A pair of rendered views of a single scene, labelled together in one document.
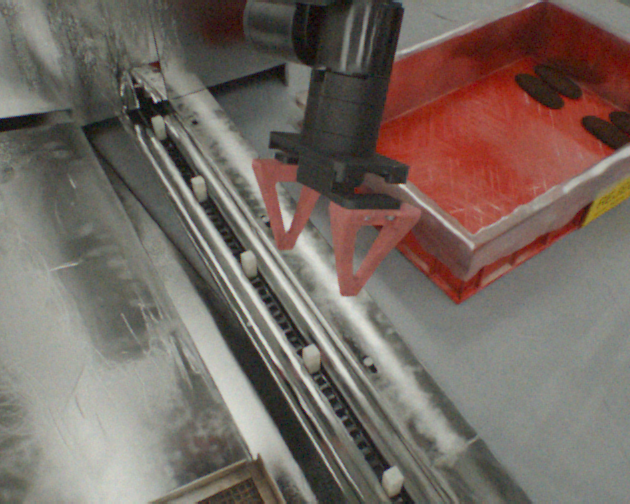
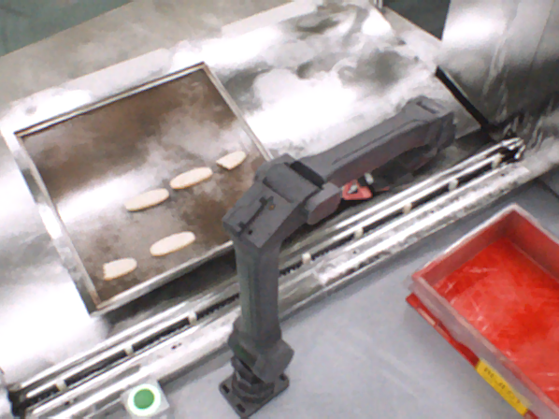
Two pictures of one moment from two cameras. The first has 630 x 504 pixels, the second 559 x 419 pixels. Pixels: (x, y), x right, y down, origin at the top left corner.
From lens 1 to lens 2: 1.08 m
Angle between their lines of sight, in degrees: 54
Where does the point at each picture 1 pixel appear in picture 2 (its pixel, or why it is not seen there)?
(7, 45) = (483, 79)
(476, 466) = (313, 285)
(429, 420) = (332, 271)
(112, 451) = not seen: hidden behind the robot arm
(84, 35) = (508, 103)
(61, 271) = not seen: hidden behind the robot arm
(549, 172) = (526, 365)
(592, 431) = (341, 349)
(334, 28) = not seen: hidden behind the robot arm
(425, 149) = (528, 295)
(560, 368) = (375, 342)
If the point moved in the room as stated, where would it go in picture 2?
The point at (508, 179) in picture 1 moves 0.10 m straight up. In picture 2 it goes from (512, 339) to (526, 314)
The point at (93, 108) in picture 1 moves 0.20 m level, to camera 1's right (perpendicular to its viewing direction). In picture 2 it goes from (492, 130) to (512, 190)
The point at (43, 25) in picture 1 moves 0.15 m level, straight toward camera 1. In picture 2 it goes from (498, 86) to (446, 105)
